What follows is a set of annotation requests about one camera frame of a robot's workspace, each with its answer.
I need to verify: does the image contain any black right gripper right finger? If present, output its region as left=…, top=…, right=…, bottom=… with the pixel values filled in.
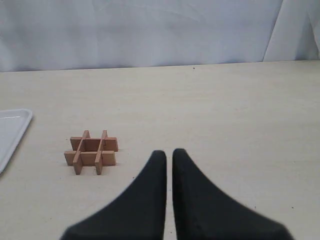
left=172, top=148, right=293, bottom=240

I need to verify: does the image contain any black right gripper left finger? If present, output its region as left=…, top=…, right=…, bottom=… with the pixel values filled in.
left=61, top=150, right=167, bottom=240

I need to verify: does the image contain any white rectangular plastic tray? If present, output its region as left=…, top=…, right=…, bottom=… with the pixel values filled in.
left=0, top=108, right=33, bottom=174

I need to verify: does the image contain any wooden notched plank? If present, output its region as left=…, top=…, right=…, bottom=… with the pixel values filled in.
left=72, top=129, right=90, bottom=176
left=94, top=129, right=108, bottom=175
left=70, top=137, right=119, bottom=152
left=64, top=150, right=116, bottom=167

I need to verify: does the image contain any white backdrop curtain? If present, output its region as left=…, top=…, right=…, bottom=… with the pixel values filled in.
left=0, top=0, right=320, bottom=72

